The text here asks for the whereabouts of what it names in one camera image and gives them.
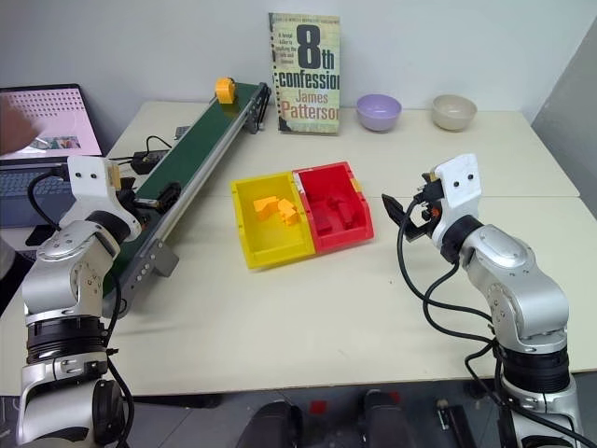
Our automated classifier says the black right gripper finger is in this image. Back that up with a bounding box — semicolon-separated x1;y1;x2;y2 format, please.
381;192;408;226
403;222;433;244

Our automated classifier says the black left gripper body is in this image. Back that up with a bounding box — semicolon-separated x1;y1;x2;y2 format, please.
116;178;151;226

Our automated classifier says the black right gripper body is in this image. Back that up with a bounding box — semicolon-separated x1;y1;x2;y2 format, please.
412;172;445;234

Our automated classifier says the green conveyor belt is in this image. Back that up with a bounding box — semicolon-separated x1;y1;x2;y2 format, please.
100;81;272;318

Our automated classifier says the person's bare hand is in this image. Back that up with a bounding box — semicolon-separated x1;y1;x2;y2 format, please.
0;100;41;158

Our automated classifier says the black power adapter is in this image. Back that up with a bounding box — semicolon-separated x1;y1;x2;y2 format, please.
131;149;169;175

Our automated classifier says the red plastic bin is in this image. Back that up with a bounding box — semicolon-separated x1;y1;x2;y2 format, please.
292;161;376;256

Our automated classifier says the beige bowl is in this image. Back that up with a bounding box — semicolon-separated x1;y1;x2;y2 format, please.
431;94;478;132

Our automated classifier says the purple bowl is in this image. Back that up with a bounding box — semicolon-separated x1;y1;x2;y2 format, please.
356;93;403;133

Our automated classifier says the large yellow block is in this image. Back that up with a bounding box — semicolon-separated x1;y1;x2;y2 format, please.
252;197;280;221

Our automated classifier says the laptop with pink screen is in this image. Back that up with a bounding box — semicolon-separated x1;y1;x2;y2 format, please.
0;83;104;230

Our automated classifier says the yellow plastic bin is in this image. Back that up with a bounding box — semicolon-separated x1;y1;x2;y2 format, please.
230;171;314;271

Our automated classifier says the dark rounded shape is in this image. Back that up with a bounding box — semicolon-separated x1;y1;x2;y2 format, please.
358;389;421;448

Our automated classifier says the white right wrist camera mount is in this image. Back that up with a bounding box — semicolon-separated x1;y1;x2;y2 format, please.
431;153;482;248

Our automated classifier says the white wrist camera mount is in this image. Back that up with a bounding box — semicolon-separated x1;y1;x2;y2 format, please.
431;153;482;248
66;156;141;232

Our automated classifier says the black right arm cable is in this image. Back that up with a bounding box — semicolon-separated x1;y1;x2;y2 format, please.
396;195;596;448

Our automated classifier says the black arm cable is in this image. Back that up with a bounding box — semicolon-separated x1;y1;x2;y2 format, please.
26;167;136;448
396;195;596;448

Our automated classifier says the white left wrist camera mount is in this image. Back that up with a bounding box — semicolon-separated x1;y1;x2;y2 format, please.
66;156;141;232

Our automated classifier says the black adapter cable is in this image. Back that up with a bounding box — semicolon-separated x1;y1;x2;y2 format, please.
110;134;170;165

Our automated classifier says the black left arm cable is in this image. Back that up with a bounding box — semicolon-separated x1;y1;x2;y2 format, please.
26;167;136;448

